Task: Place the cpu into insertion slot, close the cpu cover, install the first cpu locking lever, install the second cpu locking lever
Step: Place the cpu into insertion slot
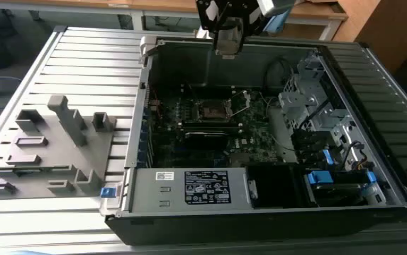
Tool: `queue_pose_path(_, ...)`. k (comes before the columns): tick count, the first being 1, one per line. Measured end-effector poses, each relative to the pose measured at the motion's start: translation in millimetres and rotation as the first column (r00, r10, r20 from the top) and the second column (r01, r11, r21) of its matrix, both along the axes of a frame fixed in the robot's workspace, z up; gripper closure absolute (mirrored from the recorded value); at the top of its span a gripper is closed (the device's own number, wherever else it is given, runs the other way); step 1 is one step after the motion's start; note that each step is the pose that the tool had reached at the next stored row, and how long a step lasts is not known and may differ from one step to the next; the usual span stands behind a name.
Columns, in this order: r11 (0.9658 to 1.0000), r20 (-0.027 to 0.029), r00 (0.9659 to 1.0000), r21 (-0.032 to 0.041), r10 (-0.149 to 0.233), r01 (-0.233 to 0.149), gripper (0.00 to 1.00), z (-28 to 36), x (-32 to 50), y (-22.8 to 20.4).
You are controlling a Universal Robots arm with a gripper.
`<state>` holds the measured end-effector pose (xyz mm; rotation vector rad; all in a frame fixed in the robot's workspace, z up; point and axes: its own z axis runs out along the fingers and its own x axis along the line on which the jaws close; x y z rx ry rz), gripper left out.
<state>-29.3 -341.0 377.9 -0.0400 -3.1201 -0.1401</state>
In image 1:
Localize black connector cluster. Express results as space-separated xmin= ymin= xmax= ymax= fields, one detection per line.
xmin=291 ymin=129 xmax=333 ymax=160

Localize black looped cable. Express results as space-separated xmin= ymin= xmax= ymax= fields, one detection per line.
xmin=265 ymin=56 xmax=294 ymax=94

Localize grey power supply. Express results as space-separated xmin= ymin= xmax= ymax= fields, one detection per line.
xmin=128 ymin=167 xmax=253 ymax=213

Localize thin wire locking lever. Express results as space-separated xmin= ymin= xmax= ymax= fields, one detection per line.
xmin=181 ymin=82 xmax=201 ymax=104

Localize black graphics card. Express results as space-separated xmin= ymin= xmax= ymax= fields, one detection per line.
xmin=185 ymin=131 xmax=230 ymax=150

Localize small brown chipset heatsink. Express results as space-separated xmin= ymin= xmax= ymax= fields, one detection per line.
xmin=230 ymin=153 xmax=251 ymax=164

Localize black drive cage cable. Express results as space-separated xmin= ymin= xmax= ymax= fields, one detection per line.
xmin=299 ymin=97 xmax=331 ymax=131

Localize black PC case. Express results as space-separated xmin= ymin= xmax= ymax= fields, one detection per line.
xmin=99 ymin=36 xmax=407 ymax=247

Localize wooden cabinet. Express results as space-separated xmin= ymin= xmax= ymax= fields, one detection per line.
xmin=333 ymin=0 xmax=407 ymax=75

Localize black disk wire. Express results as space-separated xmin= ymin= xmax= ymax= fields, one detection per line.
xmin=341 ymin=140 xmax=365 ymax=171

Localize coloured power wires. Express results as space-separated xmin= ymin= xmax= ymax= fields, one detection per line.
xmin=357 ymin=158 xmax=373 ymax=171

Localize small blue carrier handle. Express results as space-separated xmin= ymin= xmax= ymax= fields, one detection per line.
xmin=319 ymin=148 xmax=334 ymax=166

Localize wooden desk white frame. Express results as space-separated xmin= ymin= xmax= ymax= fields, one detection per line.
xmin=133 ymin=0 xmax=350 ymax=41
xmin=0 ymin=0 xmax=135 ymax=30

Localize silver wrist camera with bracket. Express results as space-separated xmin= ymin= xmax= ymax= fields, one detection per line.
xmin=195 ymin=0 xmax=226 ymax=34

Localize metal CPU socket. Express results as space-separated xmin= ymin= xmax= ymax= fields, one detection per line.
xmin=194 ymin=98 xmax=234 ymax=123

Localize pale blue teach pendant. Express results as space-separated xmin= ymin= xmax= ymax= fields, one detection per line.
xmin=258 ymin=0 xmax=293 ymax=35

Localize metal socket cover frame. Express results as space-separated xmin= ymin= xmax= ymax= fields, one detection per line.
xmin=226 ymin=89 xmax=251 ymax=115

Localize green motherboard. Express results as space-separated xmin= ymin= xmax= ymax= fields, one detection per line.
xmin=146 ymin=87 xmax=290 ymax=169

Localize grey parts rack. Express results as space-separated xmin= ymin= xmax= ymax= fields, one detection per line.
xmin=0 ymin=95 xmax=119 ymax=200

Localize metal drive cage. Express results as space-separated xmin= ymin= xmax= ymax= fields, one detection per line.
xmin=278 ymin=52 xmax=377 ymax=171

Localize grey case latch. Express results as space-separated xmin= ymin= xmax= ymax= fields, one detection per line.
xmin=139 ymin=36 xmax=158 ymax=66

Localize blue floor cable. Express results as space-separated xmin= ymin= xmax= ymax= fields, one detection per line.
xmin=0 ymin=75 xmax=24 ymax=111

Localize blue disk carrier with disk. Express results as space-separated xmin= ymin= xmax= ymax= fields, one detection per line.
xmin=305 ymin=169 xmax=378 ymax=207

